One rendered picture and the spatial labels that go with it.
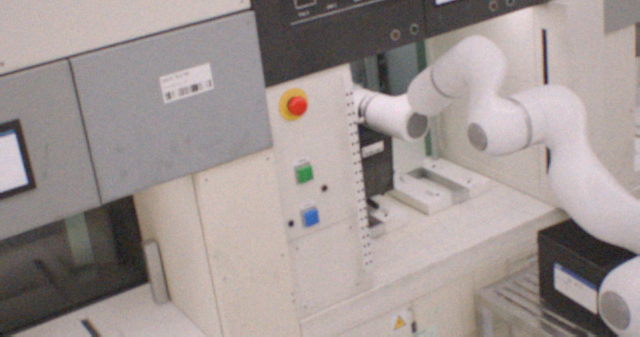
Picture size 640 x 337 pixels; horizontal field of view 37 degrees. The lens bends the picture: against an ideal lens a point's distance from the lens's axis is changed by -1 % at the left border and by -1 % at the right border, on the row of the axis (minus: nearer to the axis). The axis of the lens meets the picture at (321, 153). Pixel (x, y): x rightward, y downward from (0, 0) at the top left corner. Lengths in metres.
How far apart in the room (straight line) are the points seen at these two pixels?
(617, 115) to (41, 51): 1.48
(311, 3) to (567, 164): 0.58
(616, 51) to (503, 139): 0.84
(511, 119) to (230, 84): 0.52
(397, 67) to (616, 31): 0.84
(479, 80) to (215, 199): 0.55
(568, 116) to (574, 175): 0.13
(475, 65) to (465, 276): 0.70
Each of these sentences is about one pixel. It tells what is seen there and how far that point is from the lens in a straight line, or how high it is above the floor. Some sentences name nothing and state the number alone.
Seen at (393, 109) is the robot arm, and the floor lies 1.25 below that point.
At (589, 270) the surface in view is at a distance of 2.11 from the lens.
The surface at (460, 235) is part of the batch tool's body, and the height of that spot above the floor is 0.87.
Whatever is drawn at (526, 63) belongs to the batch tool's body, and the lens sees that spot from 2.40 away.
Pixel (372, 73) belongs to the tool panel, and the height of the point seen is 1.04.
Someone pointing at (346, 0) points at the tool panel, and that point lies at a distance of 1.92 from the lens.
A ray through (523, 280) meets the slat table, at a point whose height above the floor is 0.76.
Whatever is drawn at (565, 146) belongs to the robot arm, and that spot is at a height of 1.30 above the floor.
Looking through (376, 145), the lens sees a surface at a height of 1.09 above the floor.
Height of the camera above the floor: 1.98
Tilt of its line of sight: 22 degrees down
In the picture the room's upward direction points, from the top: 7 degrees counter-clockwise
